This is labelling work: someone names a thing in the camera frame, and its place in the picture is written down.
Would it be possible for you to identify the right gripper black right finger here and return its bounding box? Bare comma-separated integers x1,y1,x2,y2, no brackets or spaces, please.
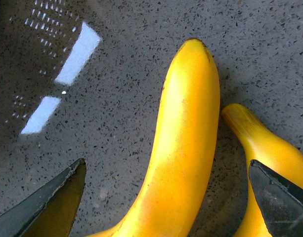
249,159,303,237

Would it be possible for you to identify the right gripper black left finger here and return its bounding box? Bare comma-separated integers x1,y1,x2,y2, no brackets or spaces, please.
0,158,87,237

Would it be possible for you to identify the yellow banana curved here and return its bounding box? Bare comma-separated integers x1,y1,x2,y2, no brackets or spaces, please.
221,104,303,237

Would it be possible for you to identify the yellow banana with brown tip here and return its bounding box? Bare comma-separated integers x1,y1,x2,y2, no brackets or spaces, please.
98,38,220,237

